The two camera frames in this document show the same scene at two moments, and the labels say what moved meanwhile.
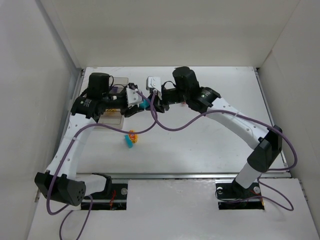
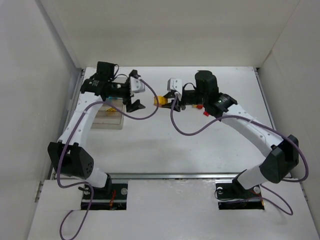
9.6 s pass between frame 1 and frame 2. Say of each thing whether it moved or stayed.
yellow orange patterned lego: moved
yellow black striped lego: stayed
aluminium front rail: stayed
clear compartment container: stayed
